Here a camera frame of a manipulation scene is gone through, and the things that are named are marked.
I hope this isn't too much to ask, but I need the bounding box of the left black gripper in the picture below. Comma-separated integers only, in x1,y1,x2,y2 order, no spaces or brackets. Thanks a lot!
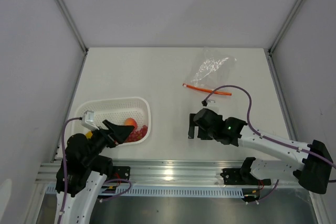
82,119,134,165

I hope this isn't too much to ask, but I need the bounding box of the orange peach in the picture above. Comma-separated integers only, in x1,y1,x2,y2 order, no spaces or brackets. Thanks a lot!
124,118,138,129

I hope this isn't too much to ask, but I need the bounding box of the red grape bunch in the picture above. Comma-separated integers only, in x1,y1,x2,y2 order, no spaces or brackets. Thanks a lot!
125,125,148,143

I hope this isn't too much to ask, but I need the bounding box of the clear zip top bag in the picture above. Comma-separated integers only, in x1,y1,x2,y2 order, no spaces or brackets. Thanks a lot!
182,47,236,93

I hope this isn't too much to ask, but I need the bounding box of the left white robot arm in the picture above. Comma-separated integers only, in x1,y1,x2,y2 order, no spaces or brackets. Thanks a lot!
55,117,135,223

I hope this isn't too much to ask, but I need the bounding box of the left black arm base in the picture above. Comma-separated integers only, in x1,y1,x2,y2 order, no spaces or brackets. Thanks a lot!
111,166,131,183

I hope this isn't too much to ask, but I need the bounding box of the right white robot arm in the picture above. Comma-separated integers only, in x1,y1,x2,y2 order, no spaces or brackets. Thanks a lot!
188,108,333,195

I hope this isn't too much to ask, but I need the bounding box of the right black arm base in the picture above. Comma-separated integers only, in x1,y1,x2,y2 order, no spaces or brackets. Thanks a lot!
220,168,271,186

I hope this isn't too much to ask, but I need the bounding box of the white perforated plastic basket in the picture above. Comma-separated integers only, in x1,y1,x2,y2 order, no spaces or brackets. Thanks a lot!
73,97,151,146

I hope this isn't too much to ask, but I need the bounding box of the yellow fruit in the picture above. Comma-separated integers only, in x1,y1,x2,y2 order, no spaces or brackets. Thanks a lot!
86,131,93,139

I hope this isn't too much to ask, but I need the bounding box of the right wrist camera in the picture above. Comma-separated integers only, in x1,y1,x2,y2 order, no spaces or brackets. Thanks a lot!
201,99,216,106

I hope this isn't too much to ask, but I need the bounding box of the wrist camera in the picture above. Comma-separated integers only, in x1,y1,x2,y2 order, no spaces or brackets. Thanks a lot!
81,110,99,131
201,99,216,106

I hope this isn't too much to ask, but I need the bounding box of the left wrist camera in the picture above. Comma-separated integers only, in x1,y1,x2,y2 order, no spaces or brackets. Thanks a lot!
81,110,99,131

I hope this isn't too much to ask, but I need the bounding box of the aluminium mounting rail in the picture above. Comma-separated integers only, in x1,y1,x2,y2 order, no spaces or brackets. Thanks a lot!
35,159,316,185

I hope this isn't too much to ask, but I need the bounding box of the white slotted cable duct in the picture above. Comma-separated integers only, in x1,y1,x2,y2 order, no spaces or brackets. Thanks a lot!
46,185,245,198

